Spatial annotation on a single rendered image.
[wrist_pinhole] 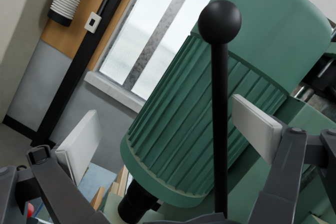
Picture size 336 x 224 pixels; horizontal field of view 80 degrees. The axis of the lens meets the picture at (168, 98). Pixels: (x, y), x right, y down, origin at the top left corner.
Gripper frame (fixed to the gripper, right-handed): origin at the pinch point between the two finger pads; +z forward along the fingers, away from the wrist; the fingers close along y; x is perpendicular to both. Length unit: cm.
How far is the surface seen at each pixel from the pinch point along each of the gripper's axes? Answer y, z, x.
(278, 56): 13.5, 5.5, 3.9
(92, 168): -26, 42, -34
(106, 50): -40, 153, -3
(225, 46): 5.3, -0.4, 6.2
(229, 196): 8.6, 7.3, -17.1
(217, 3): 4.6, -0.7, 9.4
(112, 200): -12.0, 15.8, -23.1
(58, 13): -64, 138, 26
